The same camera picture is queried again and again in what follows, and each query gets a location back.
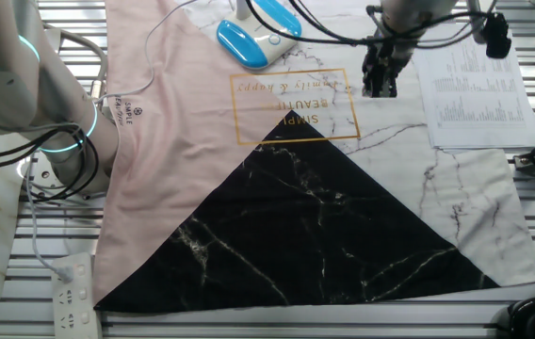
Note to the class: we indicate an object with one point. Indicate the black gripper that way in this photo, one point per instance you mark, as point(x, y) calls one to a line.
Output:
point(387, 56)

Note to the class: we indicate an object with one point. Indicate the blue and white desk lamp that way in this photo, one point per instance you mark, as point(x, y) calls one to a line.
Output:
point(241, 44)

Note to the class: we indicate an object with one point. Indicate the printed paper sheet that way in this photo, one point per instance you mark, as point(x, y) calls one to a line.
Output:
point(475, 103)

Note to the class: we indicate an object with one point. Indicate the marble pink black tablecloth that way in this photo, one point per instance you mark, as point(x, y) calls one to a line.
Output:
point(296, 212)

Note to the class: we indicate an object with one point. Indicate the white power strip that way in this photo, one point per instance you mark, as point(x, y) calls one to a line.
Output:
point(76, 301)

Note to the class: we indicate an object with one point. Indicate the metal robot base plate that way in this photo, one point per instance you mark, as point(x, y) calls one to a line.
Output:
point(43, 175)

